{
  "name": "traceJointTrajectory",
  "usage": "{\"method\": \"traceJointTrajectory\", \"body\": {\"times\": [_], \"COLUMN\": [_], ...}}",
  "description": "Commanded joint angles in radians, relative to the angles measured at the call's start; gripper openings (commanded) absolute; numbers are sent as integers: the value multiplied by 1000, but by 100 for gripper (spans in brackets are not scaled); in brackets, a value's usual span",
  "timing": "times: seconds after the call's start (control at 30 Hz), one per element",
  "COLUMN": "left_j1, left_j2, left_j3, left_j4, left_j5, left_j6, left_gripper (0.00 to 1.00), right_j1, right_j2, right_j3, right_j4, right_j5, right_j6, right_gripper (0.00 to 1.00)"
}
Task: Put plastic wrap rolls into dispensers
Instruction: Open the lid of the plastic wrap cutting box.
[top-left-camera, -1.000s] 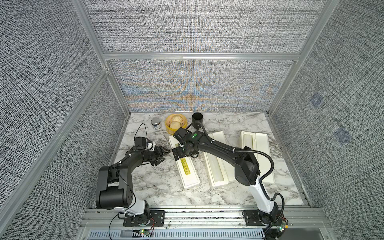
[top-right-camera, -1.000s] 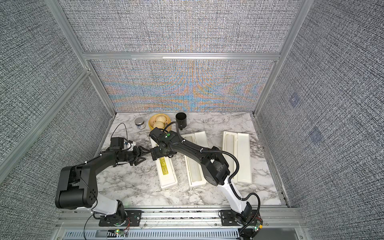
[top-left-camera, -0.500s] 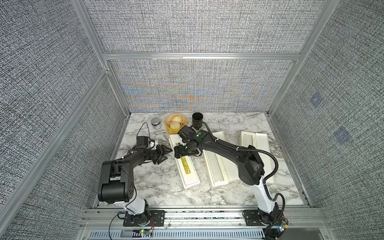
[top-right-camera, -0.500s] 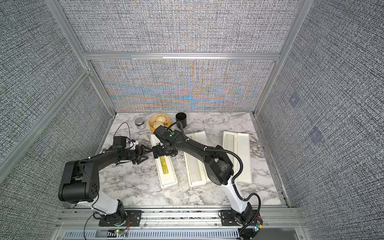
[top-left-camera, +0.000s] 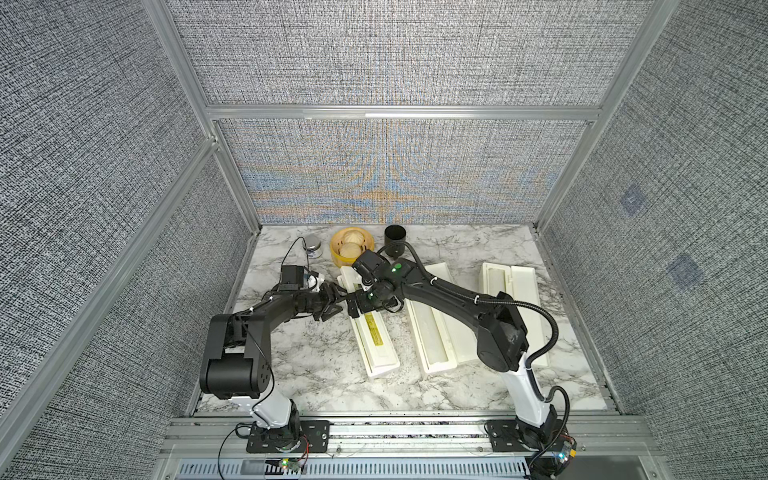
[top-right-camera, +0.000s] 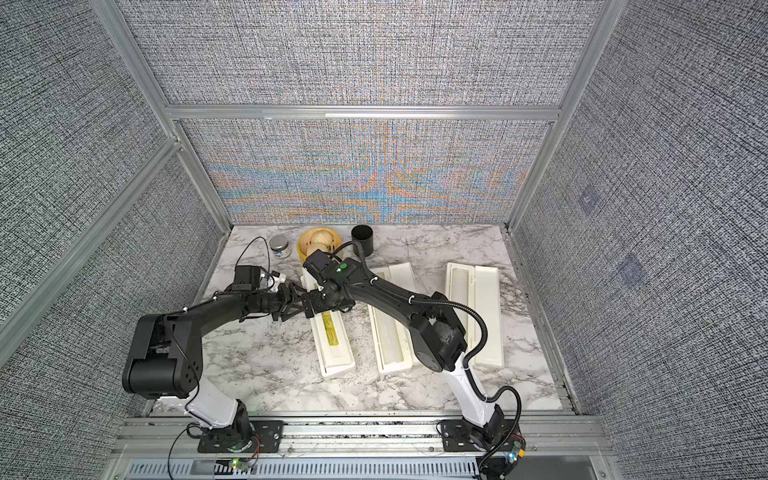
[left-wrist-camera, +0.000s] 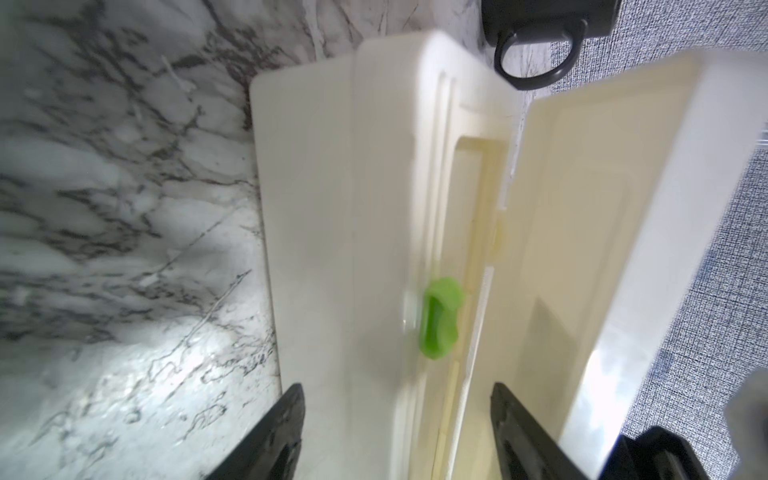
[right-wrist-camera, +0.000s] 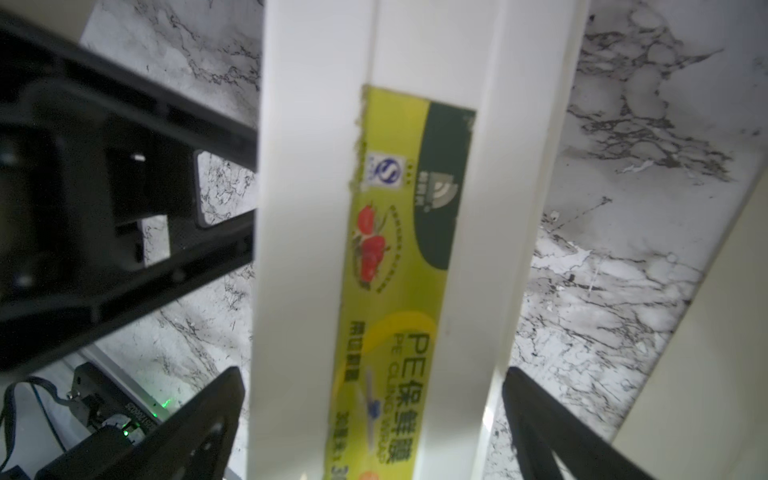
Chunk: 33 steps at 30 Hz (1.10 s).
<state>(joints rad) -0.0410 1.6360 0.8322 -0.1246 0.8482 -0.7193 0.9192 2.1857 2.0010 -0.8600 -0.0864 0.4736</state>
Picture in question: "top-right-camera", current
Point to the white wrap dispenser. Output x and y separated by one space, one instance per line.
487 305
335 355
392 342

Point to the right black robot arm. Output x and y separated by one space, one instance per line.
445 336

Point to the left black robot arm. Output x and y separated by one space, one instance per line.
166 353

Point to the black cup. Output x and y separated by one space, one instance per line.
364 235

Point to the yellow bowl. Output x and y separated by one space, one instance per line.
324 239

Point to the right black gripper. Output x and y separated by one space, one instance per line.
313 297

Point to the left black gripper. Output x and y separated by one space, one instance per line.
287 301

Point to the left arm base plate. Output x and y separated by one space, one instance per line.
240 437

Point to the aluminium front rail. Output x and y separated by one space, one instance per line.
364 445

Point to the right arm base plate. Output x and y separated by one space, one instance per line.
461 436

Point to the small silver lidded jar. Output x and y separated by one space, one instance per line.
280 246

